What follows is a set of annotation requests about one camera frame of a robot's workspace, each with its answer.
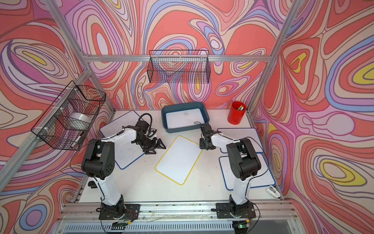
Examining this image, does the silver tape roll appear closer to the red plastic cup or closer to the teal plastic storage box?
the teal plastic storage box

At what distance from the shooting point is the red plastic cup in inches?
41.7

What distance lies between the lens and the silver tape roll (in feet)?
2.31

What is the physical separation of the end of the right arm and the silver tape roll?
0.59 meters

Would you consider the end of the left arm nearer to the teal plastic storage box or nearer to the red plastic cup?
the teal plastic storage box

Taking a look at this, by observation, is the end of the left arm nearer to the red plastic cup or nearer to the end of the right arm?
the end of the right arm
